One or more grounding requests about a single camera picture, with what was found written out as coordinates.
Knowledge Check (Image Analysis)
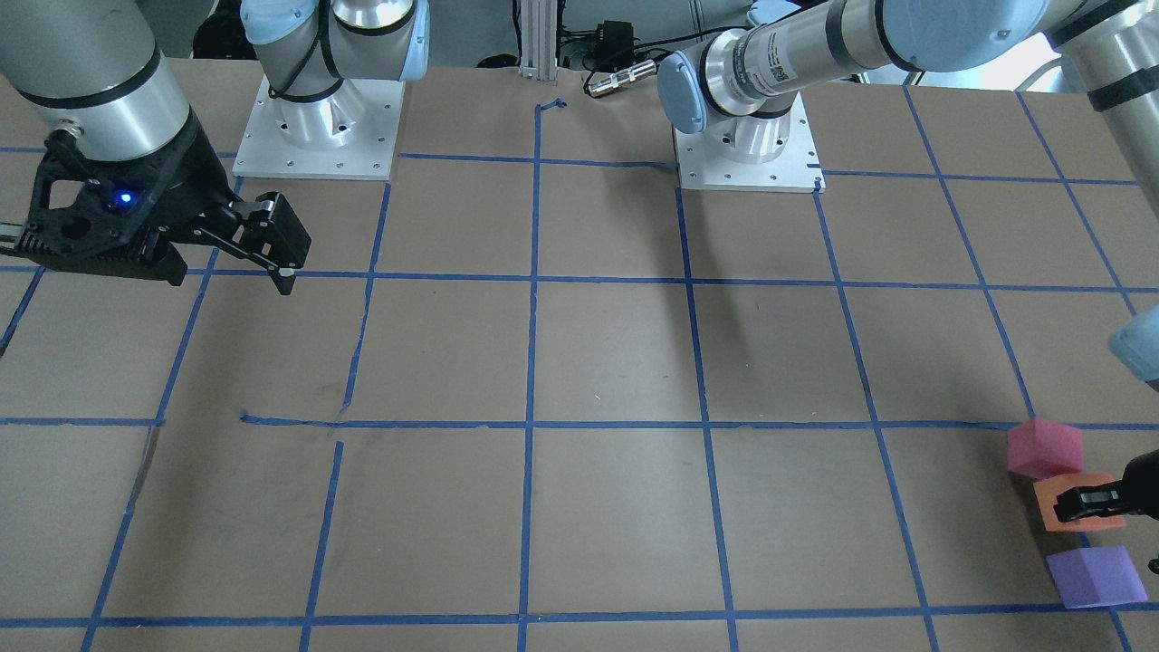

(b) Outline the silver cable connector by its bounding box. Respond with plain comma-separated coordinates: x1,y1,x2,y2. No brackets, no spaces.
584,59,657,98

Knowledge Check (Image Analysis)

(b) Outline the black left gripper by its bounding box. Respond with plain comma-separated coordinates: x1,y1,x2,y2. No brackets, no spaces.
1054,450,1158,523

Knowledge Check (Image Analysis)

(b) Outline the orange foam cube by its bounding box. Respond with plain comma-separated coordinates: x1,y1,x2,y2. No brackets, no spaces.
1034,472,1127,532

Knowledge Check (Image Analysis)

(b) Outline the purple foam cube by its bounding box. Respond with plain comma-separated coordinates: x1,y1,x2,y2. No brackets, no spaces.
1047,545,1149,609

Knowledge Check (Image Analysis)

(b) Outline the red foam cube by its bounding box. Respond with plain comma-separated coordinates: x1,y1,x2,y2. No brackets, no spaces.
1007,417,1085,479

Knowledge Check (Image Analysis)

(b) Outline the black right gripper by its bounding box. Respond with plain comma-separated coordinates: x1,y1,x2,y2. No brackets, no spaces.
25,116,311,296

